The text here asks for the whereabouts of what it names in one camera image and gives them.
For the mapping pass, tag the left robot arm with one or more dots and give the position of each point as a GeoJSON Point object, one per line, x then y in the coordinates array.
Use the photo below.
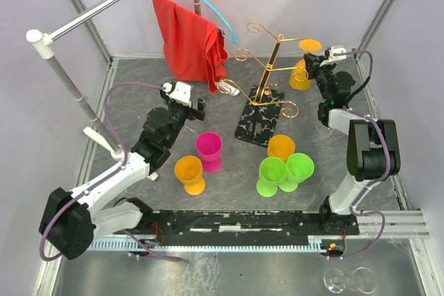
{"type": "Point", "coordinates": [73, 219]}

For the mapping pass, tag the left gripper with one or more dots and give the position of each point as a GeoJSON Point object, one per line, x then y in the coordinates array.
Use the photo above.
{"type": "Point", "coordinates": [200, 113]}

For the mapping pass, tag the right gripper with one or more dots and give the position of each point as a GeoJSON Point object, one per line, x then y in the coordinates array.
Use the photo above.
{"type": "Point", "coordinates": [312, 64]}

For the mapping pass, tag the green wine glass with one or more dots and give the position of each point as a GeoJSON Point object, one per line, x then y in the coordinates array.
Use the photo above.
{"type": "Point", "coordinates": [300, 167]}
{"type": "Point", "coordinates": [272, 172]}

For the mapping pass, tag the green wine glass right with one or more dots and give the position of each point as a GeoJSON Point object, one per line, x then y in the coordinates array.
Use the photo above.
{"type": "Point", "coordinates": [300, 167]}

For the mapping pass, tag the red cloth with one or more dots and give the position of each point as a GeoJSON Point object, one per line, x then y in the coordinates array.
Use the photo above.
{"type": "Point", "coordinates": [194, 48]}

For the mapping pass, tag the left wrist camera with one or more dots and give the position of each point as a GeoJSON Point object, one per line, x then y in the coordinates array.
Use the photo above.
{"type": "Point", "coordinates": [179, 91]}

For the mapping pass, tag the clear wine glass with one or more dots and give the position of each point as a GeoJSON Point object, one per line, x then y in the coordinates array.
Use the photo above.
{"type": "Point", "coordinates": [361, 280]}

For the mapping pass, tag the orange wine glass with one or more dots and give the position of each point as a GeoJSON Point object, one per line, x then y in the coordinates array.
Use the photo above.
{"type": "Point", "coordinates": [281, 146]}
{"type": "Point", "coordinates": [189, 171]}
{"type": "Point", "coordinates": [299, 77]}

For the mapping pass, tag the gold wine glass rack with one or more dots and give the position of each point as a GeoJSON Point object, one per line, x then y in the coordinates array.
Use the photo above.
{"type": "Point", "coordinates": [264, 104]}

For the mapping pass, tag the pink wine glass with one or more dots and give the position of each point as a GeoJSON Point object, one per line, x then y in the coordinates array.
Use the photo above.
{"type": "Point", "coordinates": [209, 147]}

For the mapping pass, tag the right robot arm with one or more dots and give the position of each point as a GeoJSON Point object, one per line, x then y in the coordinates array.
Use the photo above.
{"type": "Point", "coordinates": [373, 152]}

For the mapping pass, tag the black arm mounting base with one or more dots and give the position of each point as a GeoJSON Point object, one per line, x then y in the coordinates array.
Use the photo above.
{"type": "Point", "coordinates": [283, 227]}

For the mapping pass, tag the white cable tray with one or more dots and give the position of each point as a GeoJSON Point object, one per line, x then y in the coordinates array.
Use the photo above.
{"type": "Point", "coordinates": [125, 243]}

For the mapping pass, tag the green wine glass left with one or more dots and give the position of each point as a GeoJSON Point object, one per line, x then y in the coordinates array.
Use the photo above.
{"type": "Point", "coordinates": [272, 172]}

